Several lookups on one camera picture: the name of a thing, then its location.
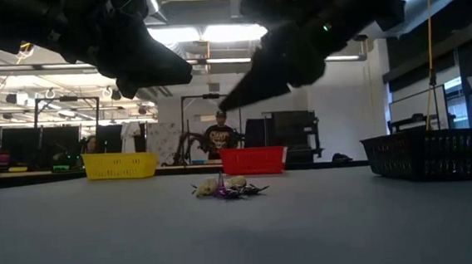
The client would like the beige plastic skull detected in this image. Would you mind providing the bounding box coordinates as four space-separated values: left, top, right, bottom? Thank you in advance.
193 178 219 198
227 174 249 190

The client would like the black equipment cabinet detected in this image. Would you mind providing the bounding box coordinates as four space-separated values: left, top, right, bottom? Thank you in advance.
241 108 326 169

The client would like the black monitor row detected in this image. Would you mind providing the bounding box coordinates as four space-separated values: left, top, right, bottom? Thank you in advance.
0 120 85 174

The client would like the white lab coat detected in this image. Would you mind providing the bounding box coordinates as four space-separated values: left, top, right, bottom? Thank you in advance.
119 120 143 155

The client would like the black gantry frame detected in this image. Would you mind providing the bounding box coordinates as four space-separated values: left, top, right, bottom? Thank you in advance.
31 92 105 160
178 90 246 164

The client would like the red plastic basket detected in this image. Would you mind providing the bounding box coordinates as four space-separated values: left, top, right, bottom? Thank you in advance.
219 144 289 178

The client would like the yellow plastic basket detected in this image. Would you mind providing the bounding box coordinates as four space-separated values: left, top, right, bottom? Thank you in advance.
81 149 160 183

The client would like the ceiling light panel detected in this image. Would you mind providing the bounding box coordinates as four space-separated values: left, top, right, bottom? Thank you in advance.
147 19 270 48

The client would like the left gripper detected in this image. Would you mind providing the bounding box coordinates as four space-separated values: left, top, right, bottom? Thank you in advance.
47 0 195 105

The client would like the black plastic basket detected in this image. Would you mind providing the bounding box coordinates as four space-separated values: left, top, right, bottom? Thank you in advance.
360 125 472 188

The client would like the black ceiling camera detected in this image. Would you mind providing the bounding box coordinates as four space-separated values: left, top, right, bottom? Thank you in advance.
16 41 37 61

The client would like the white speckled board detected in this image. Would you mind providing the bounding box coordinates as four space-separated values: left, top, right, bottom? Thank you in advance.
145 120 186 167

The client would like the ceiling strip light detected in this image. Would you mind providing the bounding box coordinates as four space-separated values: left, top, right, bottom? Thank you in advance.
324 52 368 64
187 54 253 68
0 57 99 79

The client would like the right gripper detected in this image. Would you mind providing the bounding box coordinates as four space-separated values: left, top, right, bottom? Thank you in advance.
212 0 381 112

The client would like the black light stand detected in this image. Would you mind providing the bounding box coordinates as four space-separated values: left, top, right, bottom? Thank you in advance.
427 67 444 132

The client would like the purple plastic witch hat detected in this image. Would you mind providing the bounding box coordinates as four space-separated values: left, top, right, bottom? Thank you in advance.
215 170 227 193
214 186 244 201

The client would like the person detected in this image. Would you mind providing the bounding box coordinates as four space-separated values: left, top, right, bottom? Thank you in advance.
200 109 238 162
81 134 99 155

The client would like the grey ceiling box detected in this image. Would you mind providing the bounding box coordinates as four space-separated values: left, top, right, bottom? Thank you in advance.
229 0 250 19

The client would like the black rounded object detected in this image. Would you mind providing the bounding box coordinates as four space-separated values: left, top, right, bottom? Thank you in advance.
330 151 354 164

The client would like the black plastic spider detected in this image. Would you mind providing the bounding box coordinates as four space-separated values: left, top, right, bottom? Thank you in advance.
241 182 271 197

